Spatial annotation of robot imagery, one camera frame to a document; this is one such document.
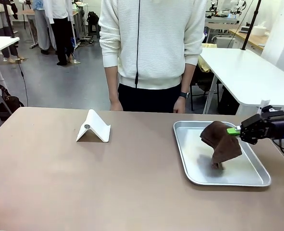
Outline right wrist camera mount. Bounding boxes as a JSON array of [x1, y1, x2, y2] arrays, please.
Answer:
[[257, 99, 284, 116]]

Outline yellow cloth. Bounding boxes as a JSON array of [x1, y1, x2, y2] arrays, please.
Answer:
[[198, 43, 217, 73]]

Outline brown bag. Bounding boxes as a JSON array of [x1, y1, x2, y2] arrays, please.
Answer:
[[0, 84, 25, 114]]

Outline person's dark trousers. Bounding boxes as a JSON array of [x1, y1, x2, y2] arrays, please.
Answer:
[[117, 83, 184, 113]]

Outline person's left forearm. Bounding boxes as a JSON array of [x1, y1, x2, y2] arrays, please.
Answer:
[[180, 64, 197, 94]]

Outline person's right forearm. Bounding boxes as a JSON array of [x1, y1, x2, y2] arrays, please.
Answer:
[[104, 66, 120, 101]]

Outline black office chair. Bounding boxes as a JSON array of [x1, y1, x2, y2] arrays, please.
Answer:
[[87, 11, 101, 39]]

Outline bystander in beige skirt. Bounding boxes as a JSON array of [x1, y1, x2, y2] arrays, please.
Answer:
[[0, 0, 26, 64]]

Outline silver metal tray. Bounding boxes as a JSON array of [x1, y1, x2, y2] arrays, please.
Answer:
[[173, 120, 272, 187]]

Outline black floor cable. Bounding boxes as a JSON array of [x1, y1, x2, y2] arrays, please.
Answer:
[[17, 57, 29, 107]]

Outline bystander in grey clothes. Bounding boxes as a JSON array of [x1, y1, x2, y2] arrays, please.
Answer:
[[32, 0, 57, 55]]

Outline black tripod pole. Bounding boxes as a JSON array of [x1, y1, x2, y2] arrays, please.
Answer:
[[2, 0, 15, 39], [241, 0, 262, 51]]

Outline white folded stand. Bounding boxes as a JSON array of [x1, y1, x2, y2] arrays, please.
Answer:
[[75, 109, 111, 143]]

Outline person's white sweater torso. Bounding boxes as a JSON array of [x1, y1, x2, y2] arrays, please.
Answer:
[[98, 0, 208, 90]]

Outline brown cloth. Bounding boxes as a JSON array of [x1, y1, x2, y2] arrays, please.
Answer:
[[199, 121, 243, 170]]

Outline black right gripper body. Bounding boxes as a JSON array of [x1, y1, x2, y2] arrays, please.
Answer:
[[259, 111, 284, 141]]

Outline wooden workbench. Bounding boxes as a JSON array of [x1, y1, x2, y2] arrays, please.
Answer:
[[228, 28, 265, 51]]

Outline black cord on sweater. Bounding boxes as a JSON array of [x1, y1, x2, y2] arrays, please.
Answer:
[[134, 0, 141, 89]]

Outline white paper roll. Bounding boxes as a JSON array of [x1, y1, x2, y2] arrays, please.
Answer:
[[252, 22, 268, 37]]

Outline person's left hand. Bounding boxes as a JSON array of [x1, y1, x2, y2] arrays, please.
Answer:
[[173, 97, 186, 114]]

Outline bystander in black trousers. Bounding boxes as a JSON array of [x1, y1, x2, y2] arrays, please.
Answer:
[[45, 0, 74, 66]]

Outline white lab bench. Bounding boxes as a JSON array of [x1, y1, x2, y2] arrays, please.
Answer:
[[204, 14, 241, 33]]

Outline person's right hand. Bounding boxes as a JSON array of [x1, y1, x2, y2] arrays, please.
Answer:
[[109, 98, 124, 112]]

